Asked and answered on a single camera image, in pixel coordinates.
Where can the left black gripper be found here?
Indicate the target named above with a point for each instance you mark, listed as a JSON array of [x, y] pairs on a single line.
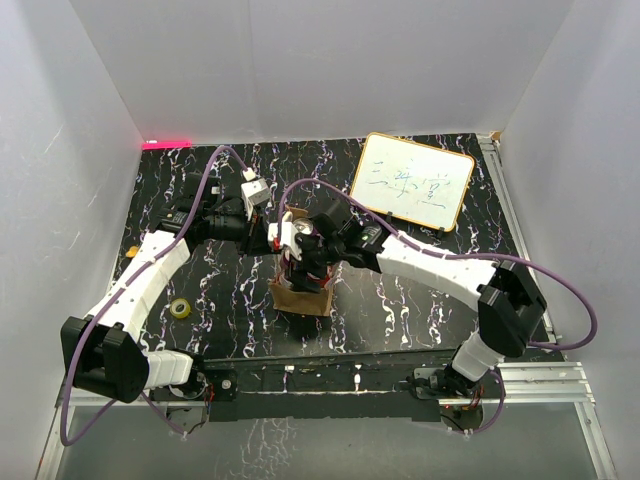
[[254, 238]]

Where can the small whiteboard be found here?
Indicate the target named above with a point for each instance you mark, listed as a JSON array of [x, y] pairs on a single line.
[[412, 181]]

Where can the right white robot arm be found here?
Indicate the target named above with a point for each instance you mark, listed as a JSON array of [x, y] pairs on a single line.
[[504, 295]]

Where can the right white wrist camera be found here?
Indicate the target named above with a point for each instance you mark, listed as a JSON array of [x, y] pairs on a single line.
[[282, 239]]

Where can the brown canvas tote bag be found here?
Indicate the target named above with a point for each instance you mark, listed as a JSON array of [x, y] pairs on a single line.
[[302, 303]]

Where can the purple soda can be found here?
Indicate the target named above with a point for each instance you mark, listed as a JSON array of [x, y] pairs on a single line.
[[304, 226]]

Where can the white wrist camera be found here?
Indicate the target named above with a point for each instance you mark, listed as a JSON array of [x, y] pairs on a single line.
[[282, 239], [254, 191]]

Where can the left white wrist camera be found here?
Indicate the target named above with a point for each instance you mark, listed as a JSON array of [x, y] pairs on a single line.
[[254, 191]]

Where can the pink marker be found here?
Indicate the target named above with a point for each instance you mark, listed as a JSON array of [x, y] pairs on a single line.
[[161, 145]]

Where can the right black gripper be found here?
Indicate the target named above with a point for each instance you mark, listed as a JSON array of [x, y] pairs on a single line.
[[299, 276]]

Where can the yellow tape roll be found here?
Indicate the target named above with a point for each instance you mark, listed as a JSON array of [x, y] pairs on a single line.
[[180, 308]]

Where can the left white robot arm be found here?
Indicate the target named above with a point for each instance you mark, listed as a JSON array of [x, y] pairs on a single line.
[[100, 350]]

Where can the small orange object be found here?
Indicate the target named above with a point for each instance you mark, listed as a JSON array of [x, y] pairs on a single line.
[[132, 252]]

